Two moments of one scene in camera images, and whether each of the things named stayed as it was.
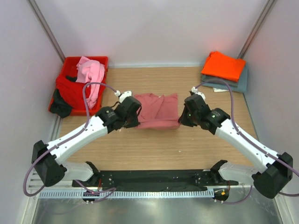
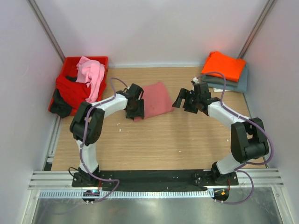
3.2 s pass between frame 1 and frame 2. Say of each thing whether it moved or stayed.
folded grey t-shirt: stayed
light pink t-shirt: stayed
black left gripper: moved
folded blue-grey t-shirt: stayed
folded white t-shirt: stayed
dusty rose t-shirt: moved
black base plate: stayed
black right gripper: moved
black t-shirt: stayed
